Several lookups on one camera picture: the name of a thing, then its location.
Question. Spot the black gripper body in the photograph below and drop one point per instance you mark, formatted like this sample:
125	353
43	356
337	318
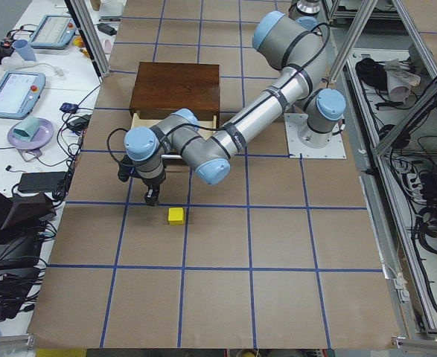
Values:
152	184

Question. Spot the pink cup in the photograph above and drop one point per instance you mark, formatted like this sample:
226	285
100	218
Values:
106	46

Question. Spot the light blue cup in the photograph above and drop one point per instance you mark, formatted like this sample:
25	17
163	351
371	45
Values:
24	50

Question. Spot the lower teach pendant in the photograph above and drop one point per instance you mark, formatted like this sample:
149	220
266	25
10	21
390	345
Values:
19	92

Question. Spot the yellow block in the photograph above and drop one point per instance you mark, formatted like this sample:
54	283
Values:
176	216

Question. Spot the purple plate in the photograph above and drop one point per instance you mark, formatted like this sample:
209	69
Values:
41	138

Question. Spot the upper teach pendant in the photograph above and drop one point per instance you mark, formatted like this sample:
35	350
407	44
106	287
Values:
53	32

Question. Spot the dark wooden drawer cabinet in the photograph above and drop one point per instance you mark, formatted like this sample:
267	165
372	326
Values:
165	87

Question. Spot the aluminium frame post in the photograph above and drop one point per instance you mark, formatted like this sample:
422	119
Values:
81	17

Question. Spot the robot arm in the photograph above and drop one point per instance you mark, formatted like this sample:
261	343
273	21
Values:
298	53

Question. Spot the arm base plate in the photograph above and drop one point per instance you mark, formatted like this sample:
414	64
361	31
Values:
304	143

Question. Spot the teal box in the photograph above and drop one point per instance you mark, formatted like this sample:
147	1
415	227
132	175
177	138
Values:
26	129

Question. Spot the teach pendant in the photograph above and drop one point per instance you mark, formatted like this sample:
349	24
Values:
53	32
19	92

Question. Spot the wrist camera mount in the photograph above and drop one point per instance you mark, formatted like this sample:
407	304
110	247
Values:
125	169

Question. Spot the light wooden drawer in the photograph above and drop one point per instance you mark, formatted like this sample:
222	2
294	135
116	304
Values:
172	161

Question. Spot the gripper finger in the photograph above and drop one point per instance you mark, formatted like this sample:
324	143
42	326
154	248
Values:
151	197

